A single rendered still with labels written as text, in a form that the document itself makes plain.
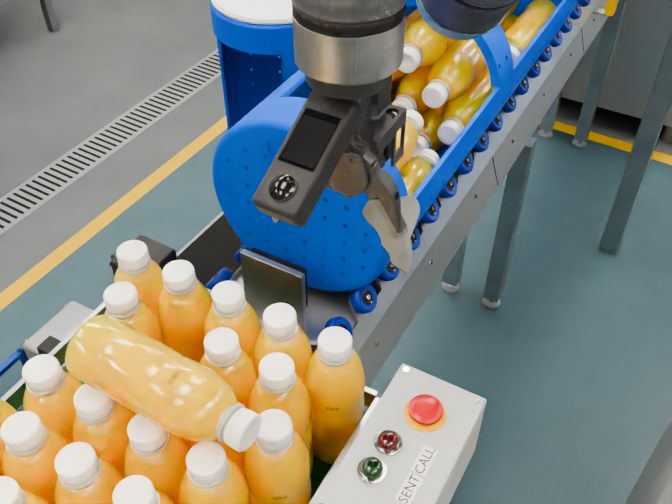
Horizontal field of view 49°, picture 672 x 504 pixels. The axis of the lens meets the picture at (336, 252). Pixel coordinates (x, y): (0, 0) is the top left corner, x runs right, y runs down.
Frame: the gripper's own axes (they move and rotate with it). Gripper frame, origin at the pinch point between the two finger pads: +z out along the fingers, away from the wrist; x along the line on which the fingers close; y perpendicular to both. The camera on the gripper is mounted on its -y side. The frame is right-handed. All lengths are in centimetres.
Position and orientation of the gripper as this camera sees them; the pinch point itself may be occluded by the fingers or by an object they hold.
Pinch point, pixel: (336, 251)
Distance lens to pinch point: 74.5
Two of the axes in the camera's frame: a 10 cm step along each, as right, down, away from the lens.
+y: 4.9, -6.0, 6.3
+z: 0.0, 7.2, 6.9
